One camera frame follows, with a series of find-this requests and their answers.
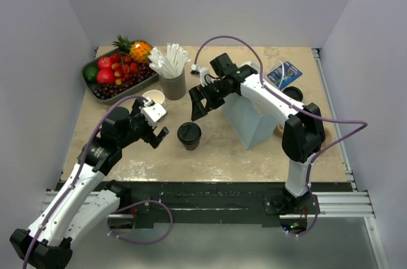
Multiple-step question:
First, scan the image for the stack of paper cups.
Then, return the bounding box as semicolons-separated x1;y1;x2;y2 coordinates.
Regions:
142;90;166;107

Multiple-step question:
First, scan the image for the dark purple grape bunch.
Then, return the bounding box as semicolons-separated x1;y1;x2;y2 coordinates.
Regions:
92;62;158;100

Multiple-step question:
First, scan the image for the black plastic cup lid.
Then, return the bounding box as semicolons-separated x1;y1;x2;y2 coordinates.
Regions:
177;122;202;144

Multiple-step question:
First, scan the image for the green lime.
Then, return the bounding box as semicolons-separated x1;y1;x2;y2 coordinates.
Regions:
84;66;99;83

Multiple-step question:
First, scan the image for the metal straw holder tin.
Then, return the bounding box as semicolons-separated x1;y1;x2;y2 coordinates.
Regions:
159;70;186;100

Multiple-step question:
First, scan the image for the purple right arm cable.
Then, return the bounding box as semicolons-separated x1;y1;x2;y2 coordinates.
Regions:
193;35;369;237

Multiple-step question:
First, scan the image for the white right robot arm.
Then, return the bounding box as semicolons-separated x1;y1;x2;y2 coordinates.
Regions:
189;53;326;214

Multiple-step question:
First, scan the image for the red apple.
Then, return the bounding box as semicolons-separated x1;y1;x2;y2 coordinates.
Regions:
97;57;112;71
96;69;116;85

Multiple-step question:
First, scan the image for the white paper coffee cup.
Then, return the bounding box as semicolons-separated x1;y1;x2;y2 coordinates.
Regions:
181;139;200;151

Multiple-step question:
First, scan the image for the grey fruit tray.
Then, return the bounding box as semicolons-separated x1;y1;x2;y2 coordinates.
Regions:
81;46;158;106

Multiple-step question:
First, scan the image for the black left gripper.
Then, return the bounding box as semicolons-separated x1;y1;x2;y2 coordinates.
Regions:
118;98;169;148

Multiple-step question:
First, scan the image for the light blue paper bag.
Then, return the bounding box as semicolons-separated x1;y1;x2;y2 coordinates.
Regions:
222;60;287;150

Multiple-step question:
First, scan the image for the blue card package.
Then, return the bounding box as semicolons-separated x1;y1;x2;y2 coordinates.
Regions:
266;61;303;90

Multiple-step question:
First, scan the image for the pineapple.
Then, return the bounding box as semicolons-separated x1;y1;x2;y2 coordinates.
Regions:
112;35;153;63

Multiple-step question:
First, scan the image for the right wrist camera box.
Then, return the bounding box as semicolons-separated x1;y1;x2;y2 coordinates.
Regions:
190;64;212;86

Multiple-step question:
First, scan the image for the cardboard cup carrier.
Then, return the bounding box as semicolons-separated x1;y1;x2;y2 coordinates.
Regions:
275;122;333;142

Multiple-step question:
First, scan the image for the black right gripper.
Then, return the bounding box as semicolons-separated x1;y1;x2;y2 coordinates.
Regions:
190;78;234;121

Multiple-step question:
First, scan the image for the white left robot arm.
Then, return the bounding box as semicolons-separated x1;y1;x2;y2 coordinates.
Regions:
10;102;169;268

